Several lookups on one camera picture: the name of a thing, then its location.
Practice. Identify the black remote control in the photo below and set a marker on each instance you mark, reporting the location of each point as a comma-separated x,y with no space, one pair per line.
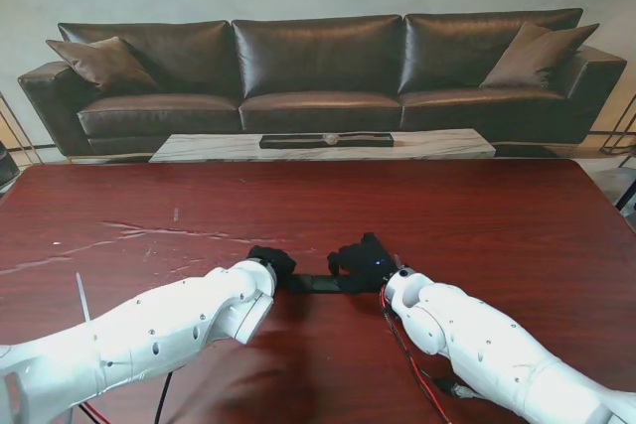
323,283

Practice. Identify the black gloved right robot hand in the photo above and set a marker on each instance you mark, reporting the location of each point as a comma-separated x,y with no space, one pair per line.
365,262

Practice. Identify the clear glass ball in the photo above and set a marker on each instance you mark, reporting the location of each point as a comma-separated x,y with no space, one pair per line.
331,138

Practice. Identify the black leather seat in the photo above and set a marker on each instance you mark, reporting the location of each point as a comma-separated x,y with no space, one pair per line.
7,168

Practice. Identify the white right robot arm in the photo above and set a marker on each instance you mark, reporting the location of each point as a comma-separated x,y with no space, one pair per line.
472,334

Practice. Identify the black rectangular tray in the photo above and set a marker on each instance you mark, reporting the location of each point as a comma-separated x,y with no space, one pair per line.
298,142

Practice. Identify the white marble coffee table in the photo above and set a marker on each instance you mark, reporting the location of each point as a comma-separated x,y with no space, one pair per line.
208,146

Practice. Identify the brown sofa cushion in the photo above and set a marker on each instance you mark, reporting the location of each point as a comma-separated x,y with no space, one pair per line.
531,56
99,64

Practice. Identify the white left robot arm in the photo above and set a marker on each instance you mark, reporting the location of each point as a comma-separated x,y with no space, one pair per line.
149,329

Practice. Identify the thin metal side table frame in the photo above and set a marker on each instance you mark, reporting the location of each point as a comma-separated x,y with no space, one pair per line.
31,147
618,133

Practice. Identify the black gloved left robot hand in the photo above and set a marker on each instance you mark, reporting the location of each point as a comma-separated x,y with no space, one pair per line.
275,260

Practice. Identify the dark brown leather sofa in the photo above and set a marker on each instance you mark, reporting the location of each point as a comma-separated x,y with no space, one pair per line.
318,56

